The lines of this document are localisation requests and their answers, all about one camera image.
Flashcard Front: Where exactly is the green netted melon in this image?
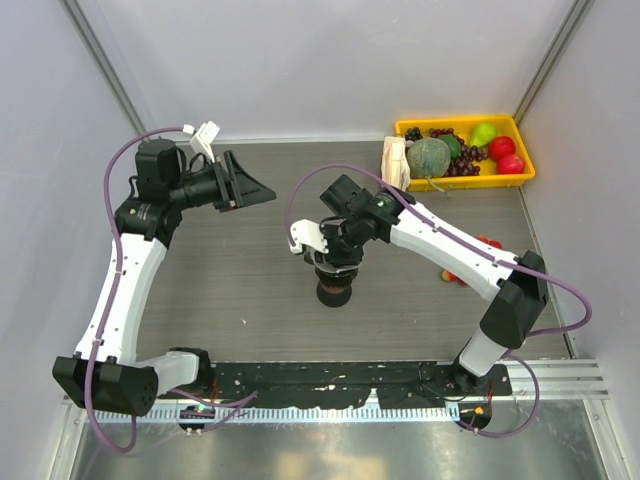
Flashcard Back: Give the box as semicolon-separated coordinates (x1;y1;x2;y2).
406;138;451;179

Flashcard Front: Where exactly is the yellow plastic fruit tray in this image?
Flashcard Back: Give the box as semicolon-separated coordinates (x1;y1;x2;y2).
394;115;537;193

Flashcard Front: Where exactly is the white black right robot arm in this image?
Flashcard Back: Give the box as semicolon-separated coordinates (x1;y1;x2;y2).
320;175;548;394

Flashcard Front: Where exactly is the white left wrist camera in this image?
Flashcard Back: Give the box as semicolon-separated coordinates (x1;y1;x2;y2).
182;121;220;162

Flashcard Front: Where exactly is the dark green glass dripper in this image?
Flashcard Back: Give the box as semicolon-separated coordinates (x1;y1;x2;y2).
303;252;359;294

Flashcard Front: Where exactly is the red yellow lychee bunch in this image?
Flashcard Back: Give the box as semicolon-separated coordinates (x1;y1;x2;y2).
441;235;503;286

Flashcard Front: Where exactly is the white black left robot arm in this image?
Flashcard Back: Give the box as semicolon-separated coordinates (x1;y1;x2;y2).
52;139;276;417

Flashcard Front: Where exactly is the black grape bunch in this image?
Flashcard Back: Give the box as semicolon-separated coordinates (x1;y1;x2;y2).
404;127;423;142

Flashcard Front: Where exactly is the orange white filter paper pack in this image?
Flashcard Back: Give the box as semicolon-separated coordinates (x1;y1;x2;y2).
381;136;411;191

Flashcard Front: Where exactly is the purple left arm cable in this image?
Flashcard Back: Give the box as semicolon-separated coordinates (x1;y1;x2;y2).
84;124;259;455

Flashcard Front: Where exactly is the red pink apple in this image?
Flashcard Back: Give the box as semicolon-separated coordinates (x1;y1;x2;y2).
496;154;526;175

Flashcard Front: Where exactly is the white paper coffee filter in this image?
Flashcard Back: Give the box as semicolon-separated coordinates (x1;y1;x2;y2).
316;263;359;276

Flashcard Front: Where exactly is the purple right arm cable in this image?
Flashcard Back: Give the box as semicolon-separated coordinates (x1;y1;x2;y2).
284;164;594;440

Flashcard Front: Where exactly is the green pear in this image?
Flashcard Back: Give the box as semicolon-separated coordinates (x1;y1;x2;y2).
469;122;498;148

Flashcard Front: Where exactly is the red black coffee server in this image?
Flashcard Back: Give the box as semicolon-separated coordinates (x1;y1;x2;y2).
316;278;352;308

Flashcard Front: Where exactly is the dark red grape bunch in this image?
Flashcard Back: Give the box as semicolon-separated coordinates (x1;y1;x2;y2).
429;128;489;177

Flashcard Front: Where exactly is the white slotted cable duct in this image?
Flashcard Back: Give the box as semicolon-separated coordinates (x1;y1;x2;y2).
89;402;461;424

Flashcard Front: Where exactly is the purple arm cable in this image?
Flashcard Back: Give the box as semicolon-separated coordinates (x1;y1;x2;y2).
284;164;594;440
84;124;259;455

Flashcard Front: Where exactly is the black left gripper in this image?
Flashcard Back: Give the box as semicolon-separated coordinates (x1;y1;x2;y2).
168;150;275;212

